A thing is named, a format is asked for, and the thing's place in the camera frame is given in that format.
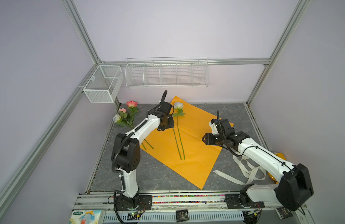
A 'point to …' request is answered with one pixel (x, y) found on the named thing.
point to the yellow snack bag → (281, 155)
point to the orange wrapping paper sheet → (180, 148)
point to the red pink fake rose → (134, 112)
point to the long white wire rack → (170, 72)
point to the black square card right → (283, 212)
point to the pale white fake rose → (118, 119)
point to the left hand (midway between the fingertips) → (171, 126)
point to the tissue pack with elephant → (95, 216)
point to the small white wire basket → (104, 85)
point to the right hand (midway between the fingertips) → (205, 139)
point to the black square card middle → (182, 215)
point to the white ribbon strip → (251, 171)
